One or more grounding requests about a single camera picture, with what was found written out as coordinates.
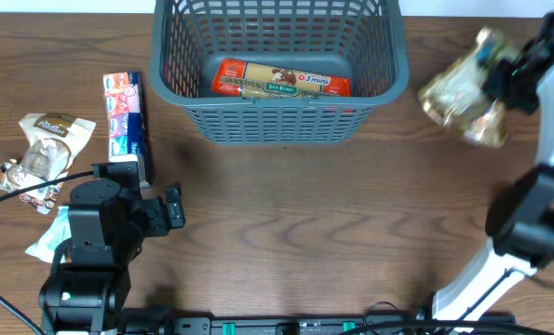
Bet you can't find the gold foil food pouch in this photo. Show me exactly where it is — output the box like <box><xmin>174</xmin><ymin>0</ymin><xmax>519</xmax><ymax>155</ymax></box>
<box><xmin>418</xmin><ymin>27</ymin><xmax>519</xmax><ymax>149</ymax></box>

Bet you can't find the orange spaghetti packet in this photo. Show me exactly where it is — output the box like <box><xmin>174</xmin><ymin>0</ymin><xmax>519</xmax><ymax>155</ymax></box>
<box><xmin>210</xmin><ymin>60</ymin><xmax>351</xmax><ymax>99</ymax></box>

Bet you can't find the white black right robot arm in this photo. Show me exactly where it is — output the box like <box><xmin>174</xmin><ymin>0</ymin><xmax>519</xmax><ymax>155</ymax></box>
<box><xmin>416</xmin><ymin>11</ymin><xmax>554</xmax><ymax>334</ymax></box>

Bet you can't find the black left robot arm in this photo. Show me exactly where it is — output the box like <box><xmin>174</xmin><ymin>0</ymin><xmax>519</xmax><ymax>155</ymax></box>
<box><xmin>39</xmin><ymin>179</ymin><xmax>185</xmax><ymax>334</ymax></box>

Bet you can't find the tissue pocket pack bundle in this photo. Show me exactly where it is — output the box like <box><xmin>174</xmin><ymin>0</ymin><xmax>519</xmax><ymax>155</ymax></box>
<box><xmin>102</xmin><ymin>72</ymin><xmax>151</xmax><ymax>187</ymax></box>

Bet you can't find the small teal white sachet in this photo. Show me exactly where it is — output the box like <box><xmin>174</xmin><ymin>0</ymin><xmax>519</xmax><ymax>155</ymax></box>
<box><xmin>25</xmin><ymin>206</ymin><xmax>71</xmax><ymax>263</ymax></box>

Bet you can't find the beige snack bag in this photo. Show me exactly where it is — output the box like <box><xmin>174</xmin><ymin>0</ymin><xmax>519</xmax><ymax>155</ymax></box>
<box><xmin>0</xmin><ymin>114</ymin><xmax>96</xmax><ymax>193</ymax></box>

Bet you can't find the grey plastic basket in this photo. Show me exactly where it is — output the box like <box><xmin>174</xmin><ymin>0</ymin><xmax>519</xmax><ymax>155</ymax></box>
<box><xmin>149</xmin><ymin>0</ymin><xmax>409</xmax><ymax>144</ymax></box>

